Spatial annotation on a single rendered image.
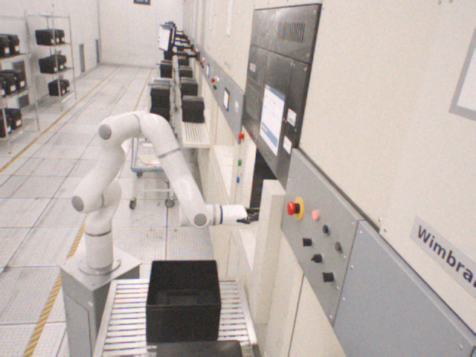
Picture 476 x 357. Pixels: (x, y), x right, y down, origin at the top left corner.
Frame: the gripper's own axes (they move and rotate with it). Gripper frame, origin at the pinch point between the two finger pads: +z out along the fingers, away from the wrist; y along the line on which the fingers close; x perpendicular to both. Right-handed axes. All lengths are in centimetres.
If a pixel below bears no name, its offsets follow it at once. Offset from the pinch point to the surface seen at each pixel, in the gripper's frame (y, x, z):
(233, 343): 33.0, -32.8, -13.1
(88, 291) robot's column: -16, -47, -69
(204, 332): 20.9, -38.7, -21.5
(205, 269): -6.1, -30.5, -18.6
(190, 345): 32, -33, -28
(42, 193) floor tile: -272, -119, -160
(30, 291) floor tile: -109, -119, -126
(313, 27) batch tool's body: 25, 71, 1
